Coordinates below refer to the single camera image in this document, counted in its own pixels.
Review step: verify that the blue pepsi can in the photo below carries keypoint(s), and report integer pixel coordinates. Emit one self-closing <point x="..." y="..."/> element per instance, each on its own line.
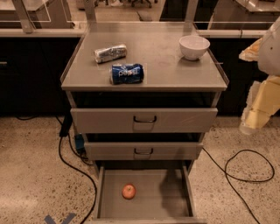
<point x="127" y="74"/>

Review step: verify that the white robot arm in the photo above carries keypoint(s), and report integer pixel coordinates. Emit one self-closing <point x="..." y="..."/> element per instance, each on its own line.
<point x="269" y="51"/>

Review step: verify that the red apple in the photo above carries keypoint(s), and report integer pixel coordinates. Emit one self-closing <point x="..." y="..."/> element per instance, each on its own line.
<point x="129" y="192"/>

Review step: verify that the middle drawer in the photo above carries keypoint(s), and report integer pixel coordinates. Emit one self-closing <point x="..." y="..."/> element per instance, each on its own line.
<point x="143" y="151"/>

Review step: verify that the white ceramic bowl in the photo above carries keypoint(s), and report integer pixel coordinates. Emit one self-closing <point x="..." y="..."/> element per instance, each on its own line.
<point x="193" y="47"/>

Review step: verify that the blue power adapter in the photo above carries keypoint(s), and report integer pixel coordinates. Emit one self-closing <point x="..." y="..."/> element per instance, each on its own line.
<point x="79" y="143"/>

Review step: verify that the open bottom drawer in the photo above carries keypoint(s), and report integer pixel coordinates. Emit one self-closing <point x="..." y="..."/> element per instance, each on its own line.
<point x="163" y="196"/>

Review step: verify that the top drawer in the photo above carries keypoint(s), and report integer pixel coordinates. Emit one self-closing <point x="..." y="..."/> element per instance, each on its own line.
<point x="143" y="120"/>

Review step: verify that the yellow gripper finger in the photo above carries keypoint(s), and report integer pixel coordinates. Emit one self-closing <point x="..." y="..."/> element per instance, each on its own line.
<point x="251" y="53"/>
<point x="262" y="103"/>

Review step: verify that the grey drawer cabinet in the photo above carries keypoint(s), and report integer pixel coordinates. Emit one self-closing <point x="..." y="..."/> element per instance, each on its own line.
<point x="170" y="82"/>

